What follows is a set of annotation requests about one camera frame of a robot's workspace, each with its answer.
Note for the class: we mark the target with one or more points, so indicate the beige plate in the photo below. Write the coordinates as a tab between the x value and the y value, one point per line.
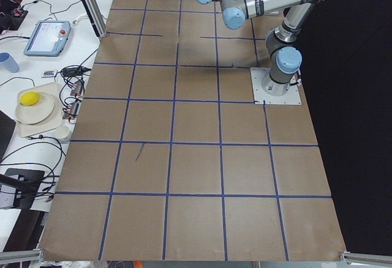
36	113

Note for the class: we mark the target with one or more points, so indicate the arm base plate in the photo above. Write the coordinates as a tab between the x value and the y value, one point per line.
267	92

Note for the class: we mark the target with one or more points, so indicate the near blue teach pendant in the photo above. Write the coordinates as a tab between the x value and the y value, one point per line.
48	38

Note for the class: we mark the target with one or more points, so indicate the aluminium frame post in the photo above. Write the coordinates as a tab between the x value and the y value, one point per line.
95	17

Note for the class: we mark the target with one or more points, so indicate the light blue plastic cup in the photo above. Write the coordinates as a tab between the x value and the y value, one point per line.
8	62

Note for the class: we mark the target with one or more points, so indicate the yellow lemon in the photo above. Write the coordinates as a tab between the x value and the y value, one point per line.
29	98

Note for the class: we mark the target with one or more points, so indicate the white paper cup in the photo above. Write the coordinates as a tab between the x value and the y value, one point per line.
63	134

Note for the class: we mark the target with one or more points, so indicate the black laptop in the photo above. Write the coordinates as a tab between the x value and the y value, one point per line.
7	127

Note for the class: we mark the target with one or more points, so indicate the brown paper table mat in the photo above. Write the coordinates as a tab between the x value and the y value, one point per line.
171	159

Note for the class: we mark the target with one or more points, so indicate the beige tray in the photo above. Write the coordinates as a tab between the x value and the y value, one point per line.
53	121

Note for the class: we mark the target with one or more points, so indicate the black stand base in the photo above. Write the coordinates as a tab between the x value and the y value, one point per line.
19	187

